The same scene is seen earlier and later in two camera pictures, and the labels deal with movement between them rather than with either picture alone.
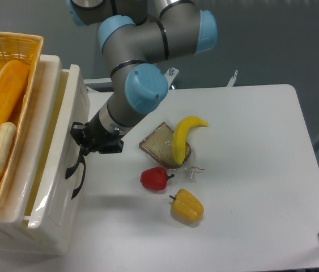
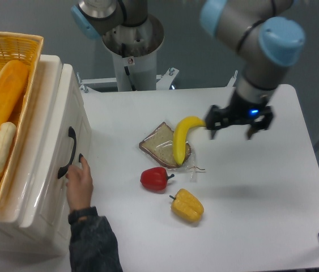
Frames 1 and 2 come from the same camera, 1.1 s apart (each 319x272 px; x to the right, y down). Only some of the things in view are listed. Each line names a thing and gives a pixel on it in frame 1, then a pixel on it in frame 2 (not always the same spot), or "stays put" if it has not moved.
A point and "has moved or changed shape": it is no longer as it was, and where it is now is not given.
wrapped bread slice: [158, 144] stays put
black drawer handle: [82, 160] to [62, 171]
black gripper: [92, 137] to [238, 112]
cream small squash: [5, 137] stays put
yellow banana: [179, 135] stays put
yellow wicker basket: [1, 49] stays put
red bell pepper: [154, 178] stays put
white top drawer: [50, 206] has moved or changed shape
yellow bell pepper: [186, 205] stays put
